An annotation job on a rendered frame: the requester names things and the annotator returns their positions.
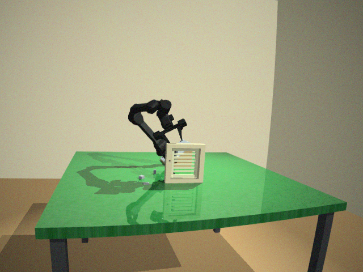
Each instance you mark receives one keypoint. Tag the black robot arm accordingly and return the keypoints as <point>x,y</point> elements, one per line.
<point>162,107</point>

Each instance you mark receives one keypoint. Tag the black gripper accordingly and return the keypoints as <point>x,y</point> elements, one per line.
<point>161,135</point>

